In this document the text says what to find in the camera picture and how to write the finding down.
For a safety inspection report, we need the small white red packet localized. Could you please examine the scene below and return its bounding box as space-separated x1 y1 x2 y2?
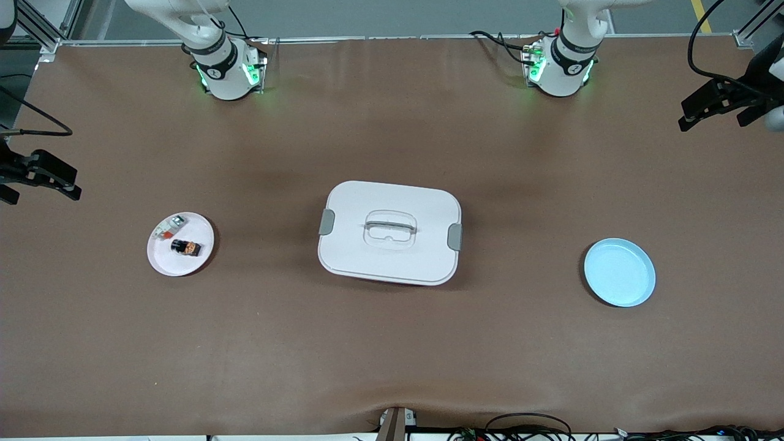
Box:
153 214 188 241

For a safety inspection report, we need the pale pink round plate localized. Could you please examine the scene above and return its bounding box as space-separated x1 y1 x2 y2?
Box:
146 212 216 277

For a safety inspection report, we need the light blue round plate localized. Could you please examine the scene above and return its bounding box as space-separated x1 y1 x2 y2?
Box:
583 238 657 308

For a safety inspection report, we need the white lidded storage box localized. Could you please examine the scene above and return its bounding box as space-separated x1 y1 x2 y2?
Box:
317 180 463 287

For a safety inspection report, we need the black arm base cable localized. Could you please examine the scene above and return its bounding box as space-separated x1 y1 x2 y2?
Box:
469 27 552 66

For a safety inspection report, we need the aluminium table frame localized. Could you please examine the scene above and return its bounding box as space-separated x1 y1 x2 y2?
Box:
12 0 784 57

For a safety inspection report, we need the black cable bundle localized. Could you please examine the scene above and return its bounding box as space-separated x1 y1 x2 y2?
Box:
447 412 784 441

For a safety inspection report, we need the brown camera mount post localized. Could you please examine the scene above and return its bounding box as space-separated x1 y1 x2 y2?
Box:
375 406 418 441

